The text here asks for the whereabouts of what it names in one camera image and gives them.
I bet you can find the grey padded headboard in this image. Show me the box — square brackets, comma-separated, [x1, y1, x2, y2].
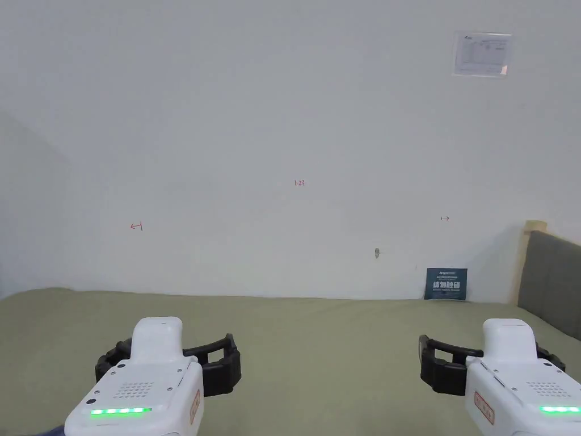
[516, 220, 581, 342]

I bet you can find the white paper notice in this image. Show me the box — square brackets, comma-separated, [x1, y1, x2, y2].
[452, 31, 513, 78]

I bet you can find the bed with pale green sheet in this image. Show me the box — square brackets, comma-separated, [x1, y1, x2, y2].
[0, 287, 581, 436]

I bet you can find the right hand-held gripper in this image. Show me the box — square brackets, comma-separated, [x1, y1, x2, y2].
[418, 317, 581, 436]

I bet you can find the dark blue sign card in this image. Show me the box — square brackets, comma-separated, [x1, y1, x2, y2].
[424, 267, 469, 301]

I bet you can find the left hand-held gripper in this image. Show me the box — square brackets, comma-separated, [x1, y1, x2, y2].
[64, 316, 242, 436]

